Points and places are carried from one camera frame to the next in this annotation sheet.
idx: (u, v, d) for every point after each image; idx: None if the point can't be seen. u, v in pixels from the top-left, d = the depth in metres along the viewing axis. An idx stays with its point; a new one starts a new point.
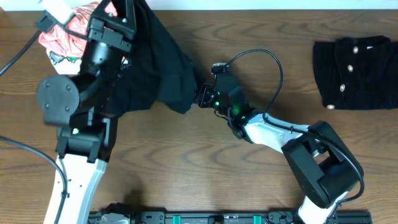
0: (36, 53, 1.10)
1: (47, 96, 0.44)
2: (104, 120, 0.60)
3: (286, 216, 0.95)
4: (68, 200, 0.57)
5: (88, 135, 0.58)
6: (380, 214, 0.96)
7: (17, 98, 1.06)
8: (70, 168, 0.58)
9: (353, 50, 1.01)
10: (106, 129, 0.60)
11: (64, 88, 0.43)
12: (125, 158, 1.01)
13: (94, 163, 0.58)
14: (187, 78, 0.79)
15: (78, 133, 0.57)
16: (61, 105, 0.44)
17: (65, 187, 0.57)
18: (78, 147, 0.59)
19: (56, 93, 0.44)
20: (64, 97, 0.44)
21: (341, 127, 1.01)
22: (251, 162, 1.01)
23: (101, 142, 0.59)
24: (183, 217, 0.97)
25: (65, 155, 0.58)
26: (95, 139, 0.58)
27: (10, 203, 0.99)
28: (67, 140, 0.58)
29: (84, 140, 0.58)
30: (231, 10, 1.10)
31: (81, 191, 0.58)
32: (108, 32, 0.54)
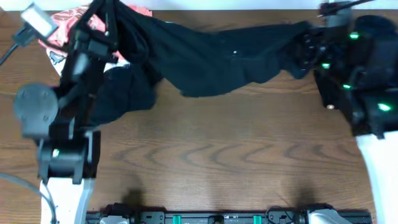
0: (35, 52, 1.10)
1: (25, 107, 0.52)
2: (86, 134, 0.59)
3: (286, 216, 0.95)
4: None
5: (71, 154, 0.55)
6: None
7: (17, 97, 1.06)
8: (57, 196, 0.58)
9: None
10: (88, 144, 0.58)
11: (41, 94, 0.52)
12: (126, 157, 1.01)
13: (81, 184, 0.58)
14: (241, 66, 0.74)
15: (58, 157, 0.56)
16: (39, 113, 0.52)
17: (55, 215, 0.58)
18: (61, 170, 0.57)
19: (34, 102, 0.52)
20: (40, 102, 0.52)
21: (341, 127, 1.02)
22: (251, 162, 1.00)
23: (84, 160, 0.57)
24: (182, 217, 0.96)
25: (49, 180, 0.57)
26: (77, 158, 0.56)
27: (11, 204, 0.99)
28: (49, 165, 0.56)
29: (67, 162, 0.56)
30: (232, 9, 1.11)
31: (71, 214, 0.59)
32: (94, 45, 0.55)
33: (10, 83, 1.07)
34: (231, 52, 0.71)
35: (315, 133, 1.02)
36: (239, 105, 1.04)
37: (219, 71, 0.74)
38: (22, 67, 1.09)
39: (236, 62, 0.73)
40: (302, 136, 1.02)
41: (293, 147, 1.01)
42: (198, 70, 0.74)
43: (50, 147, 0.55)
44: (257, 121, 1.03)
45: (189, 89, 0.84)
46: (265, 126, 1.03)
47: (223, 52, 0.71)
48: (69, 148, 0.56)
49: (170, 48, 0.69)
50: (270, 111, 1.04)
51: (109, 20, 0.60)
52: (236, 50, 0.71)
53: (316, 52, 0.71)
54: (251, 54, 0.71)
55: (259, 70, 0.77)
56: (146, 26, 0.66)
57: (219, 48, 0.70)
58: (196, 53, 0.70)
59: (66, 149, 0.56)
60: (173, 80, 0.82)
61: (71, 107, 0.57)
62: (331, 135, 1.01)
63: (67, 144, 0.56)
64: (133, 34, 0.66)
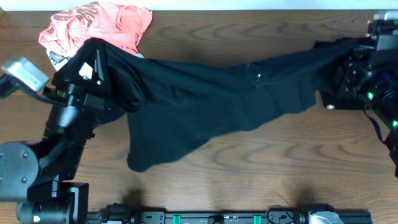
0: (37, 53, 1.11)
1: (5, 168, 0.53)
2: (71, 190, 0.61)
3: (286, 216, 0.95)
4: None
5: (54, 212, 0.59)
6: (381, 215, 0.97)
7: (18, 98, 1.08)
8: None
9: None
10: (74, 201, 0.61)
11: (22, 155, 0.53)
12: (125, 158, 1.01)
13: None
14: (270, 91, 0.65)
15: (40, 219, 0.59)
16: (19, 175, 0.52)
17: None
18: None
19: (14, 162, 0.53)
20: (20, 163, 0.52)
21: (341, 127, 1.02)
22: (251, 162, 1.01)
23: (69, 218, 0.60)
24: (183, 217, 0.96)
25: None
26: (62, 216, 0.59)
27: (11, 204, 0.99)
28: None
29: (51, 220, 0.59)
30: (231, 10, 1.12)
31: None
32: (91, 99, 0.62)
33: None
34: (255, 78, 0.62)
35: (315, 134, 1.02)
36: None
37: (242, 102, 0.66)
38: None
39: (263, 88, 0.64)
40: (302, 137, 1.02)
41: (293, 148, 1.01)
42: (214, 103, 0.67)
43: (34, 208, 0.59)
44: None
45: (209, 124, 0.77)
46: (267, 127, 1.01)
47: (246, 78, 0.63)
48: (55, 207, 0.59)
49: (181, 89, 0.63)
50: None
51: (100, 67, 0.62)
52: (260, 73, 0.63)
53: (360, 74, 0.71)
54: (290, 75, 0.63)
55: (288, 94, 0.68)
56: (143, 68, 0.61)
57: (241, 74, 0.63)
58: (209, 83, 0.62)
59: (51, 208, 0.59)
60: (189, 122, 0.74)
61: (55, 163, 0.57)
62: (331, 135, 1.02)
63: (53, 204, 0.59)
64: (127, 76, 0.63)
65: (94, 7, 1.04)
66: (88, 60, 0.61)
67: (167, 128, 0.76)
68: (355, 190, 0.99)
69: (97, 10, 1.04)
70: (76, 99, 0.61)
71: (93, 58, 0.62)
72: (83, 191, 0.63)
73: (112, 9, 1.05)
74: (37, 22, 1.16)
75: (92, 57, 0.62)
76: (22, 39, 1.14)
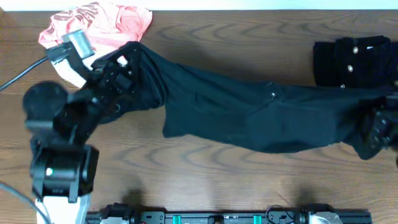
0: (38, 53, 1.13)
1: (32, 100, 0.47)
2: (85, 147, 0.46)
3: (286, 216, 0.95)
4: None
5: (65, 168, 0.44)
6: (380, 214, 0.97)
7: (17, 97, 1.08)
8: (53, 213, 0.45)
9: (353, 50, 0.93)
10: (85, 160, 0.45)
11: (54, 91, 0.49)
12: (125, 158, 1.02)
13: (76, 200, 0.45)
14: (285, 115, 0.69)
15: (52, 173, 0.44)
16: (48, 105, 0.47)
17: None
18: (59, 187, 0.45)
19: (44, 94, 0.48)
20: (50, 97, 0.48)
21: None
22: (251, 162, 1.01)
23: (79, 178, 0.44)
24: (182, 217, 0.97)
25: (45, 198, 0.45)
26: (73, 174, 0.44)
27: (10, 204, 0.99)
28: (42, 182, 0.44)
29: (63, 179, 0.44)
30: (231, 10, 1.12)
31: None
32: (121, 78, 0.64)
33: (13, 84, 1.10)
34: (271, 96, 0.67)
35: None
36: None
37: (257, 117, 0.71)
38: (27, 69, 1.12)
39: (275, 107, 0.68)
40: None
41: None
42: (227, 112, 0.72)
43: (45, 160, 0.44)
44: None
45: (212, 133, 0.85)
46: None
47: (261, 94, 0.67)
48: (67, 157, 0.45)
49: (200, 96, 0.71)
50: None
51: (134, 63, 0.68)
52: (275, 93, 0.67)
53: (392, 129, 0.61)
54: (308, 102, 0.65)
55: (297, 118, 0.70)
56: (171, 70, 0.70)
57: (259, 91, 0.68)
58: (222, 91, 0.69)
59: (63, 157, 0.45)
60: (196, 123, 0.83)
61: (74, 112, 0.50)
62: None
63: (64, 160, 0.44)
64: (156, 76, 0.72)
65: (94, 7, 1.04)
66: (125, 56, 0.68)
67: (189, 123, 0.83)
68: (355, 190, 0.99)
69: (97, 10, 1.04)
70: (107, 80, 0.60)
71: (129, 55, 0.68)
72: (93, 155, 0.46)
73: (112, 10, 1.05)
74: (38, 22, 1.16)
75: (128, 54, 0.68)
76: (22, 39, 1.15)
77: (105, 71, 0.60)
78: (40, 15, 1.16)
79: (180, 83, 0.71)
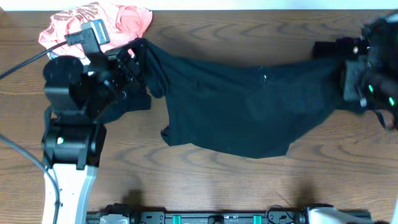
0: (37, 53, 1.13)
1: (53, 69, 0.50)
2: (94, 121, 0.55)
3: (286, 216, 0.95)
4: (61, 210, 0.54)
5: (74, 140, 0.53)
6: (380, 214, 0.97)
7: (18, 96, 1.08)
8: (61, 179, 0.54)
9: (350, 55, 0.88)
10: (95, 131, 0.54)
11: (71, 61, 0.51)
12: (125, 157, 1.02)
13: (83, 168, 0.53)
14: (277, 97, 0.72)
15: (63, 142, 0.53)
16: (64, 73, 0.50)
17: (58, 198, 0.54)
18: (67, 157, 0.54)
19: (63, 64, 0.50)
20: (68, 66, 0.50)
21: (342, 127, 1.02)
22: (251, 162, 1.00)
23: (89, 148, 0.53)
24: (183, 217, 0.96)
25: (54, 165, 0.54)
26: (82, 145, 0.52)
27: (10, 203, 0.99)
28: (54, 151, 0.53)
29: (72, 149, 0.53)
30: (231, 10, 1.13)
31: (73, 200, 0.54)
32: (132, 63, 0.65)
33: (13, 84, 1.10)
34: (263, 78, 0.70)
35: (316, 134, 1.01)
36: None
37: (252, 100, 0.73)
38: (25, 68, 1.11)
39: (269, 89, 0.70)
40: None
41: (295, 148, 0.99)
42: (225, 98, 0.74)
43: (57, 132, 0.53)
44: None
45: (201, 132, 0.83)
46: None
47: (252, 78, 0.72)
48: (79, 128, 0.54)
49: (202, 81, 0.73)
50: None
51: (142, 58, 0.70)
52: (267, 75, 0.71)
53: (365, 73, 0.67)
54: (293, 80, 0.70)
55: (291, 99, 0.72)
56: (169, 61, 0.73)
57: (250, 76, 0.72)
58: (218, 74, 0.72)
59: (74, 129, 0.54)
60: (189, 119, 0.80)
61: (86, 86, 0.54)
62: (331, 135, 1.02)
63: (74, 132, 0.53)
64: (158, 71, 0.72)
65: (94, 7, 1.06)
66: (134, 50, 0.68)
67: (188, 124, 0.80)
68: (355, 190, 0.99)
69: (97, 10, 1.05)
70: (119, 65, 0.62)
71: (139, 48, 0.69)
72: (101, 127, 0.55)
73: (112, 10, 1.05)
74: (37, 22, 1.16)
75: (137, 49, 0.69)
76: (22, 39, 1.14)
77: (118, 56, 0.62)
78: (40, 15, 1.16)
79: (178, 72, 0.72)
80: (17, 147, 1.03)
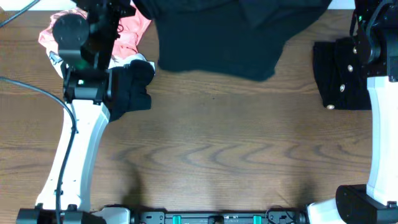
0: (37, 53, 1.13)
1: (62, 32, 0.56)
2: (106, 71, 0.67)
3: (286, 216, 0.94)
4: (77, 136, 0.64)
5: (92, 84, 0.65)
6: None
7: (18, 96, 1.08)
8: (79, 111, 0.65)
9: (341, 88, 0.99)
10: (109, 79, 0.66)
11: (78, 22, 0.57)
12: (125, 157, 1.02)
13: (99, 104, 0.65)
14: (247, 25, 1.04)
15: (82, 84, 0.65)
16: (74, 35, 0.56)
17: (74, 124, 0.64)
18: (84, 95, 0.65)
19: (70, 26, 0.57)
20: (76, 27, 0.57)
21: (341, 127, 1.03)
22: (251, 162, 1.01)
23: (104, 91, 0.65)
24: (182, 217, 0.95)
25: (73, 100, 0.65)
26: (99, 89, 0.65)
27: (11, 203, 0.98)
28: (74, 91, 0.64)
29: (89, 91, 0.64)
30: None
31: (89, 127, 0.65)
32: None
33: (14, 84, 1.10)
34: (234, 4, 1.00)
35: (315, 133, 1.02)
36: (239, 105, 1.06)
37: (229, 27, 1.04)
38: (27, 69, 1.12)
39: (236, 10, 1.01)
40: (302, 136, 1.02)
41: (293, 148, 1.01)
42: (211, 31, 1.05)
43: (77, 78, 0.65)
44: (257, 122, 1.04)
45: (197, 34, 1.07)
46: (266, 126, 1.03)
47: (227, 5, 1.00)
48: (95, 78, 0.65)
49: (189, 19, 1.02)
50: (270, 111, 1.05)
51: None
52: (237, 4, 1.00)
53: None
54: None
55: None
56: None
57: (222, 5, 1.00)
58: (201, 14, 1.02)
59: (90, 79, 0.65)
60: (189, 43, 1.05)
61: (94, 42, 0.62)
62: (331, 135, 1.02)
63: (92, 79, 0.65)
64: None
65: None
66: None
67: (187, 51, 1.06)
68: None
69: None
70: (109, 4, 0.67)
71: None
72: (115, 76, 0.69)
73: None
74: (38, 22, 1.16)
75: None
76: (22, 39, 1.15)
77: None
78: (40, 14, 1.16)
79: None
80: (18, 147, 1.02)
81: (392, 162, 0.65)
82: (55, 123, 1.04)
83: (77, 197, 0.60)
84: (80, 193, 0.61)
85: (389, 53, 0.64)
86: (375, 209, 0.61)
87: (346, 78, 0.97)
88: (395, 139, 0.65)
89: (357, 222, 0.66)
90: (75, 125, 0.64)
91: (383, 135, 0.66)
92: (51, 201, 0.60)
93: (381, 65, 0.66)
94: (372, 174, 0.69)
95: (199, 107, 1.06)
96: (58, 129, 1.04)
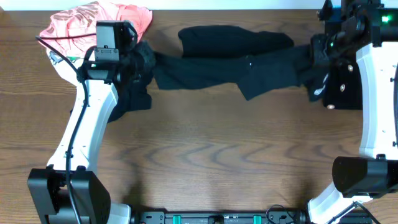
0: (37, 53, 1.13)
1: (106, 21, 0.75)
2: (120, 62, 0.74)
3: (286, 216, 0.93)
4: (88, 109, 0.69)
5: (104, 68, 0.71)
6: (382, 214, 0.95)
7: (18, 96, 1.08)
8: (92, 88, 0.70)
9: (341, 87, 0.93)
10: (121, 68, 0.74)
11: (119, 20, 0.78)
12: (125, 157, 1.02)
13: (109, 84, 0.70)
14: (261, 75, 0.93)
15: (95, 66, 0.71)
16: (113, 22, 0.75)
17: (86, 99, 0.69)
18: (96, 76, 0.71)
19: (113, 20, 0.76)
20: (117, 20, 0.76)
21: (341, 127, 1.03)
22: (251, 162, 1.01)
23: (114, 75, 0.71)
24: (183, 217, 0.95)
25: (87, 80, 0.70)
26: (109, 72, 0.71)
27: (10, 203, 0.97)
28: (87, 71, 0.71)
29: (101, 72, 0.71)
30: (231, 9, 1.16)
31: (99, 104, 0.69)
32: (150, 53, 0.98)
33: (13, 84, 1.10)
34: (249, 65, 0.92)
35: (315, 133, 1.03)
36: (239, 105, 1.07)
37: (251, 72, 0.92)
38: (27, 69, 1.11)
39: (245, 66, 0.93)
40: (302, 136, 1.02)
41: (294, 147, 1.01)
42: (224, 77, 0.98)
43: (91, 62, 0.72)
44: (257, 122, 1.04)
45: (199, 31, 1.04)
46: (266, 126, 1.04)
47: (238, 66, 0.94)
48: (111, 64, 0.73)
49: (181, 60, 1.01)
50: (270, 112, 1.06)
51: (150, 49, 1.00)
52: (251, 62, 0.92)
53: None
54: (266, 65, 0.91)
55: (275, 79, 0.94)
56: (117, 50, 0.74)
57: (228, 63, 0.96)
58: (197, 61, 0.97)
59: (106, 65, 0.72)
60: (173, 74, 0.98)
61: (124, 38, 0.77)
62: (331, 135, 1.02)
63: (105, 65, 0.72)
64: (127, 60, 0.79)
65: (94, 7, 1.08)
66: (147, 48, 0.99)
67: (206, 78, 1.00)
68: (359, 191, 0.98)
69: (97, 9, 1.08)
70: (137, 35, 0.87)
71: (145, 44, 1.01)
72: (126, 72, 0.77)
73: (112, 10, 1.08)
74: (40, 22, 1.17)
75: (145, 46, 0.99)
76: (23, 39, 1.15)
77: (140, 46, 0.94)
78: (43, 15, 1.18)
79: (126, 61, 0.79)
80: (18, 147, 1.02)
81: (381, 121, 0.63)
82: (54, 123, 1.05)
83: (86, 160, 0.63)
84: (87, 157, 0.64)
85: (372, 23, 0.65)
86: (365, 160, 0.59)
87: (342, 77, 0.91)
88: (382, 98, 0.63)
89: (351, 186, 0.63)
90: (87, 99, 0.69)
91: (372, 101, 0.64)
92: (61, 163, 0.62)
93: (368, 37, 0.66)
94: (367, 137, 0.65)
95: (200, 108, 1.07)
96: (57, 129, 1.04)
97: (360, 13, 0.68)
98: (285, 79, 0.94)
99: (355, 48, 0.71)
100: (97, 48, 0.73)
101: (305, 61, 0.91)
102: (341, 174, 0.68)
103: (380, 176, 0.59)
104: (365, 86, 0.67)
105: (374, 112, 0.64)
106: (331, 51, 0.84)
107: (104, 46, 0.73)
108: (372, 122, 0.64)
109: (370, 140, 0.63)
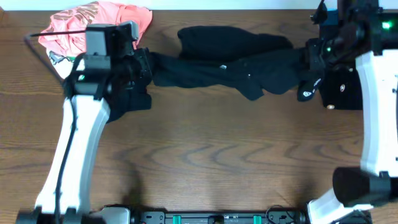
0: (37, 53, 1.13)
1: (97, 25, 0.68)
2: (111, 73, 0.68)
3: (286, 216, 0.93)
4: (76, 136, 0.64)
5: (93, 80, 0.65)
6: (382, 214, 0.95)
7: (18, 96, 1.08)
8: (81, 110, 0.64)
9: (340, 88, 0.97)
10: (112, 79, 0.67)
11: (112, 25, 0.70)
12: (125, 157, 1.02)
13: (98, 101, 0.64)
14: (258, 82, 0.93)
15: (82, 78, 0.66)
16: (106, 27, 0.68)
17: (74, 124, 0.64)
18: (83, 91, 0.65)
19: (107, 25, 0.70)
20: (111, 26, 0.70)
21: (341, 127, 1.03)
22: (251, 162, 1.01)
23: (104, 87, 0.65)
24: (183, 217, 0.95)
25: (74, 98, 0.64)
26: (97, 84, 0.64)
27: (10, 203, 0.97)
28: (74, 85, 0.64)
29: (86, 85, 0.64)
30: (232, 9, 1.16)
31: (89, 127, 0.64)
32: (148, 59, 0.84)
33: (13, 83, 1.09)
34: (247, 75, 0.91)
35: (315, 133, 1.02)
36: (239, 106, 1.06)
37: (250, 79, 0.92)
38: (27, 69, 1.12)
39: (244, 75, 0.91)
40: (302, 137, 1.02)
41: (293, 147, 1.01)
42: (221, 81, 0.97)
43: (79, 74, 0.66)
44: (257, 122, 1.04)
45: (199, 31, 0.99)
46: (266, 126, 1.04)
47: (239, 74, 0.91)
48: (100, 74, 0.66)
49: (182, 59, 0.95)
50: (270, 111, 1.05)
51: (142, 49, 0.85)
52: (251, 73, 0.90)
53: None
54: (265, 72, 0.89)
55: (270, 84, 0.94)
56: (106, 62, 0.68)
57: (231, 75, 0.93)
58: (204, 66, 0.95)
59: (94, 77, 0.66)
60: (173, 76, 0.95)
61: (116, 46, 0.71)
62: (331, 135, 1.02)
63: (94, 77, 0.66)
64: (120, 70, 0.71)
65: (94, 7, 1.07)
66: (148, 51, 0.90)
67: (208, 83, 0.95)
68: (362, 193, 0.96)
69: (97, 10, 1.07)
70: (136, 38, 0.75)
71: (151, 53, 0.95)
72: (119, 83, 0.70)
73: (112, 10, 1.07)
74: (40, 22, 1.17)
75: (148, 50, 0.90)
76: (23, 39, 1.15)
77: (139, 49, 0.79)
78: (43, 15, 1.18)
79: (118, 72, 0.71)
80: (18, 147, 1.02)
81: (383, 134, 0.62)
82: (55, 123, 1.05)
83: (76, 198, 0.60)
84: (79, 192, 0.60)
85: (374, 31, 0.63)
86: (368, 178, 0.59)
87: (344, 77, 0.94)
88: (385, 110, 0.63)
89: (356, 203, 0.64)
90: (74, 126, 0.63)
91: (374, 112, 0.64)
92: (50, 202, 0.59)
93: (368, 44, 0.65)
94: (369, 149, 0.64)
95: (201, 109, 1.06)
96: (58, 129, 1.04)
97: (361, 18, 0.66)
98: (281, 84, 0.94)
99: (356, 55, 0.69)
100: (86, 57, 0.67)
101: (301, 65, 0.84)
102: (342, 187, 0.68)
103: (384, 195, 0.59)
104: (366, 99, 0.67)
105: (375, 124, 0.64)
106: (329, 56, 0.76)
107: (94, 53, 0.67)
108: (373, 136, 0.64)
109: (371, 154, 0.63)
